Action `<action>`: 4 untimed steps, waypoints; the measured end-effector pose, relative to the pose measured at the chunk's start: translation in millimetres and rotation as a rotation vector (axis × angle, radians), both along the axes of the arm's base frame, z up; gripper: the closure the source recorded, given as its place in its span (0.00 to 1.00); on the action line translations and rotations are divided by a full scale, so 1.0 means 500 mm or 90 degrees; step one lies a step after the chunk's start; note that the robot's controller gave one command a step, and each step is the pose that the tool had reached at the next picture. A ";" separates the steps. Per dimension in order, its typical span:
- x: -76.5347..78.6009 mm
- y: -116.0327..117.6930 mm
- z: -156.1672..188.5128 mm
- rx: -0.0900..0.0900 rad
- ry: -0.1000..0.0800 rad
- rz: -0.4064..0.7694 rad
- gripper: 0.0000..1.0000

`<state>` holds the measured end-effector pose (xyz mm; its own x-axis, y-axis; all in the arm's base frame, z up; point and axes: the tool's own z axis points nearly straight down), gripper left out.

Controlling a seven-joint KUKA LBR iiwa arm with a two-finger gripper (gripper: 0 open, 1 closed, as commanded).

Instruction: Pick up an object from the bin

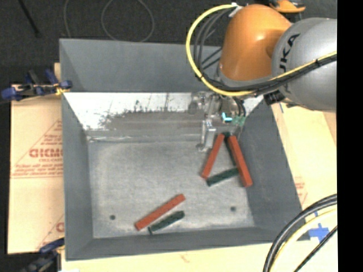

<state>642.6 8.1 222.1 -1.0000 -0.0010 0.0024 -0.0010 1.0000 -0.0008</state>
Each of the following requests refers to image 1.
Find red-brown flat block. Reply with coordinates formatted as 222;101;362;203
201;133;226;180
134;193;187;232
227;135;254;188

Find dark green flat block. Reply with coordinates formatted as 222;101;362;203
206;167;240;188
147;210;186;235

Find brown cardboard board red print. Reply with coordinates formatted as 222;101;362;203
7;62;337;255

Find grey metal bin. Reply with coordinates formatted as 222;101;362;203
58;38;303;260

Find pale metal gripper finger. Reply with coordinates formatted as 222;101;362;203
196;120;210;152
208;125;218;150

